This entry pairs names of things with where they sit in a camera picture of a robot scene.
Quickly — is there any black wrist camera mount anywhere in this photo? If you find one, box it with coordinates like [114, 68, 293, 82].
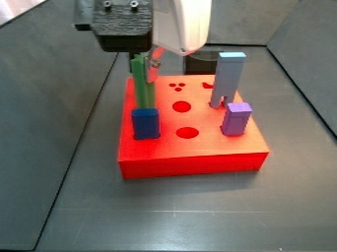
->
[74, 0, 153, 53]

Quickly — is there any red peg board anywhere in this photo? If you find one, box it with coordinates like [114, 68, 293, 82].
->
[118, 75, 270, 179]

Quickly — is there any light blue arch peg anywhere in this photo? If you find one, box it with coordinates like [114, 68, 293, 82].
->
[210, 52, 246, 108]

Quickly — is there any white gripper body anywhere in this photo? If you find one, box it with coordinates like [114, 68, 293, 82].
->
[153, 0, 212, 56]

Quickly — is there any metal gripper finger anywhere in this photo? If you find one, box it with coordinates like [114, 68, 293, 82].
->
[127, 52, 141, 72]
[146, 47, 165, 83]

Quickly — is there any purple square peg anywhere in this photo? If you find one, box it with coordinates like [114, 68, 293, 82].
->
[221, 102, 253, 136]

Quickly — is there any green star-shaped peg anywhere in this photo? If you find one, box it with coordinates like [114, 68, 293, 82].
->
[131, 54, 155, 108]

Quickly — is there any black curved holder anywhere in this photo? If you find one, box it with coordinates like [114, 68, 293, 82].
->
[185, 50, 218, 75]

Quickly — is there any dark blue hexagonal peg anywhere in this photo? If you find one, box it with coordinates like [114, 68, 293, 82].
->
[131, 108, 161, 140]

